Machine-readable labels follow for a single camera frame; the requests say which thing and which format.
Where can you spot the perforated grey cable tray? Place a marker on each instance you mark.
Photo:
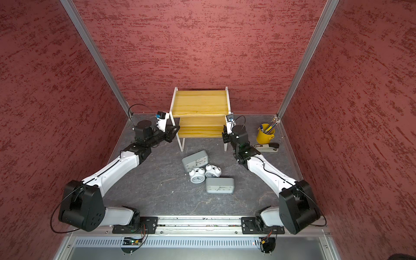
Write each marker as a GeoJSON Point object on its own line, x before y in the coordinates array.
{"type": "Point", "coordinates": [171, 242]}

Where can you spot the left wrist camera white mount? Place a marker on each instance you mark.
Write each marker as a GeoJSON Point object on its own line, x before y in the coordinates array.
{"type": "Point", "coordinates": [162, 118]}

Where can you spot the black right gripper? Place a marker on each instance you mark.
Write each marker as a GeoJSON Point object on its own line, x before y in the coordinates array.
{"type": "Point", "coordinates": [225, 137]}

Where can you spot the wooden white frame shelf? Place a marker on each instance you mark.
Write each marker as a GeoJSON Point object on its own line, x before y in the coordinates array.
{"type": "Point", "coordinates": [201, 113]}

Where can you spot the right aluminium corner post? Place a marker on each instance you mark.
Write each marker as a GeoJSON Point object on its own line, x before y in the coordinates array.
{"type": "Point", "coordinates": [314, 41]}

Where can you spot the white black stapler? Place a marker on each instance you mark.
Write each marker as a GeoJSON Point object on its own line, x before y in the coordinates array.
{"type": "Point", "coordinates": [267, 148]}

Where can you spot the yellow metal pen bucket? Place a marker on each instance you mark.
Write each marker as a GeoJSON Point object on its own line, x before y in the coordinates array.
{"type": "Point", "coordinates": [264, 136]}

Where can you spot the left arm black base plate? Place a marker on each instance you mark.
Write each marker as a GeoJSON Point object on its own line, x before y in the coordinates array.
{"type": "Point", "coordinates": [138, 225]}

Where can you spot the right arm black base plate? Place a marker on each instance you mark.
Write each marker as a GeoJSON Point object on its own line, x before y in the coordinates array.
{"type": "Point", "coordinates": [254, 225]}

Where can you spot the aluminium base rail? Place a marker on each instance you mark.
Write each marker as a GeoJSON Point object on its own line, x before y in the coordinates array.
{"type": "Point", "coordinates": [202, 226]}

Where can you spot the white twin bell alarm clock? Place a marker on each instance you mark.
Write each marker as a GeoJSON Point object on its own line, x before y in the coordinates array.
{"type": "Point", "coordinates": [197, 175]}

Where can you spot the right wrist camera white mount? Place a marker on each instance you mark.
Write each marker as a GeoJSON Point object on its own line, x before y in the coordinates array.
{"type": "Point", "coordinates": [229, 122]}

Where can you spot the grey square alarm clock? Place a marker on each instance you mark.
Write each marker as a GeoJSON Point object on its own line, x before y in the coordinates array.
{"type": "Point", "coordinates": [196, 160]}
{"type": "Point", "coordinates": [220, 185]}

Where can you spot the aluminium corner post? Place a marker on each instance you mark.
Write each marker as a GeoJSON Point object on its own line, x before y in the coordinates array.
{"type": "Point", "coordinates": [314, 41]}
{"type": "Point", "coordinates": [81, 28]}

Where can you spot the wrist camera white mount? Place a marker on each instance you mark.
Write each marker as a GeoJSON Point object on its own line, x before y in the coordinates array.
{"type": "Point", "coordinates": [229, 122]}
{"type": "Point", "coordinates": [162, 118]}

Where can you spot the left aluminium corner post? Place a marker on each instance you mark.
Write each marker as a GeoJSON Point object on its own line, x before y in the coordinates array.
{"type": "Point", "coordinates": [81, 28]}

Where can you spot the bundle of pencils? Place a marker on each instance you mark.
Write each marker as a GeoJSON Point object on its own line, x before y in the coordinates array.
{"type": "Point", "coordinates": [275, 121]}

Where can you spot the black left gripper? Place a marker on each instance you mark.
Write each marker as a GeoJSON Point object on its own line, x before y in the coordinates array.
{"type": "Point", "coordinates": [169, 132]}

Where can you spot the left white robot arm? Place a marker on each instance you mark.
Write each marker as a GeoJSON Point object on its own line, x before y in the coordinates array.
{"type": "Point", "coordinates": [83, 206]}

